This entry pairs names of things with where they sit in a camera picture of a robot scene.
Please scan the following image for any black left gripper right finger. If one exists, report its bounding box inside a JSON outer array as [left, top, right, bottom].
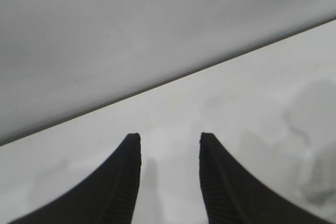
[[199, 132, 336, 224]]

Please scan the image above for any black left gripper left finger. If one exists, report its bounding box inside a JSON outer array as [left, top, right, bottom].
[[9, 132, 142, 224]]

